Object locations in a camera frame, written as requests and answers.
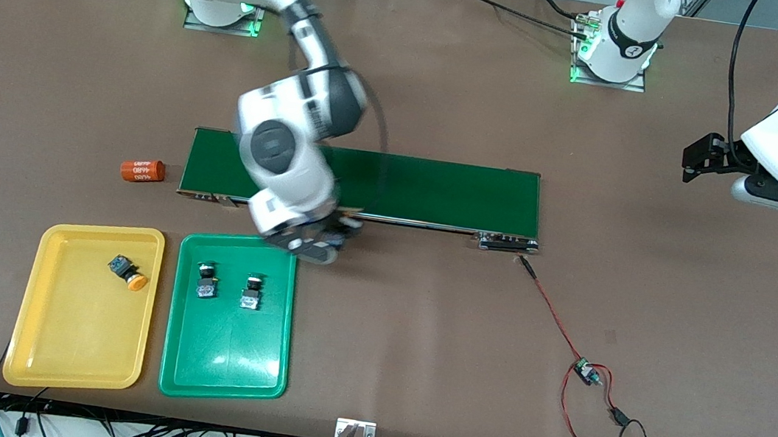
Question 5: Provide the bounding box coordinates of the green push button switch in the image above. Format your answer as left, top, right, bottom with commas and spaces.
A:
193, 261, 225, 302
239, 273, 266, 311

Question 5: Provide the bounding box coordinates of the orange 4680 cylinder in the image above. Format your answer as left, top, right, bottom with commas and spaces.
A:
118, 155, 167, 187

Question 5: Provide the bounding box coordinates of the yellow plastic tray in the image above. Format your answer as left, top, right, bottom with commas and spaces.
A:
1, 212, 167, 402

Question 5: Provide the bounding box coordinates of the yellow push button switch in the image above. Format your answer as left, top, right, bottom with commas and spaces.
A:
105, 253, 153, 294

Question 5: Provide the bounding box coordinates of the black cable on table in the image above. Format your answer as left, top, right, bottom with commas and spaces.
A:
450, 0, 598, 42

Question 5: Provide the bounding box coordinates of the red and black wire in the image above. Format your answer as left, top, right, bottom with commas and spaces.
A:
497, 256, 670, 437

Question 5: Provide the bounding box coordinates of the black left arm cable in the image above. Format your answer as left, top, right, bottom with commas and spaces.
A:
717, 0, 762, 166

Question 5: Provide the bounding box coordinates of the green conveyor belt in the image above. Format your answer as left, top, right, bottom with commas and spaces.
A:
175, 125, 549, 258

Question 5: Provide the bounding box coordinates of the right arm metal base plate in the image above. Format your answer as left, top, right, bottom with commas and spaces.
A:
182, 0, 267, 39

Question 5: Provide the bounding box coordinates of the small speed controller board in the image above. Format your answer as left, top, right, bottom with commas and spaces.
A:
571, 357, 603, 386

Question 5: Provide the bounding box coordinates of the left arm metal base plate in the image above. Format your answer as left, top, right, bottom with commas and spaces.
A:
567, 10, 656, 94

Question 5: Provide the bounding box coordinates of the green plastic tray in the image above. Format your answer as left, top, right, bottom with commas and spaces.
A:
156, 223, 305, 411

